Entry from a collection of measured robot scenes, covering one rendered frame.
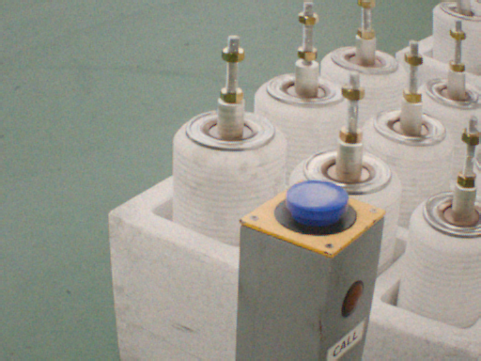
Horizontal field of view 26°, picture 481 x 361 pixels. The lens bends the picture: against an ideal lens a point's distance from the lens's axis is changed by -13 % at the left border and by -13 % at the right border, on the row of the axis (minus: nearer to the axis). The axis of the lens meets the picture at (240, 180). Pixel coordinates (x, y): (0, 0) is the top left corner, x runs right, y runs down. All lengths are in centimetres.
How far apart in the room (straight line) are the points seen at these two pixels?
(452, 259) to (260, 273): 18
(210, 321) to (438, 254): 23
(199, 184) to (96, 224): 41
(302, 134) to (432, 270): 25
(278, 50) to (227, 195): 94
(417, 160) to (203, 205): 19
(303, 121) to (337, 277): 34
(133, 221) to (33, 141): 60
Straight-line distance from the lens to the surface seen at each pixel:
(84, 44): 193
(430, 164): 99
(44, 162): 150
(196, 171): 96
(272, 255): 72
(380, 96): 113
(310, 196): 72
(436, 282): 86
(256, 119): 100
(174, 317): 101
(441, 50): 142
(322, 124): 104
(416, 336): 86
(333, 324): 73
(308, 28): 104
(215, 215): 97
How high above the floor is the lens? 67
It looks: 27 degrees down
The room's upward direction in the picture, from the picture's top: 2 degrees clockwise
